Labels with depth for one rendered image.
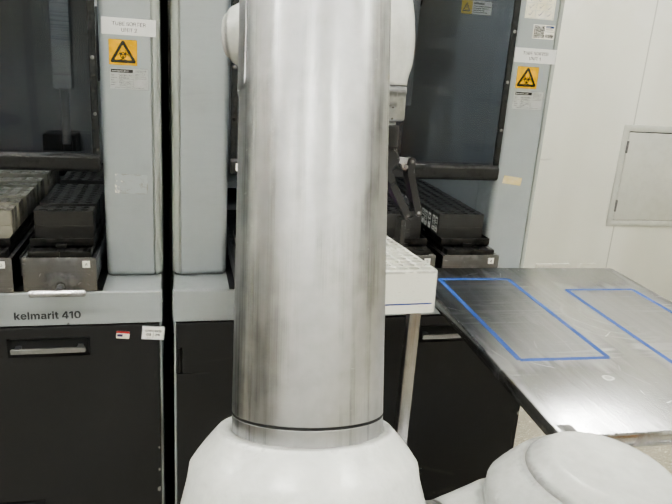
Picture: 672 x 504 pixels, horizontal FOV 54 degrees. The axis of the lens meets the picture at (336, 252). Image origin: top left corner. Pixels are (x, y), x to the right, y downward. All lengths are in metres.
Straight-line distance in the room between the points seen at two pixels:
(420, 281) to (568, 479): 0.53
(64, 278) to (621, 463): 1.11
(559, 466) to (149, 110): 1.11
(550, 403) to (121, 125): 0.95
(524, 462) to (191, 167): 1.06
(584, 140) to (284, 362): 2.68
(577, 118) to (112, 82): 2.07
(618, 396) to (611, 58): 2.23
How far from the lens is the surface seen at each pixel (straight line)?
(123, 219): 1.43
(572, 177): 3.01
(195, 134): 1.39
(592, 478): 0.46
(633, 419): 0.89
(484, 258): 1.51
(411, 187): 1.09
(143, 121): 1.39
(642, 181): 3.22
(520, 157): 1.59
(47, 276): 1.39
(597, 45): 2.99
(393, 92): 1.03
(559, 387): 0.92
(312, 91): 0.40
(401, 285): 0.93
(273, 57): 0.41
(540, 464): 0.47
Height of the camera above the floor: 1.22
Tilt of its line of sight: 17 degrees down
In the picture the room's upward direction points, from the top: 4 degrees clockwise
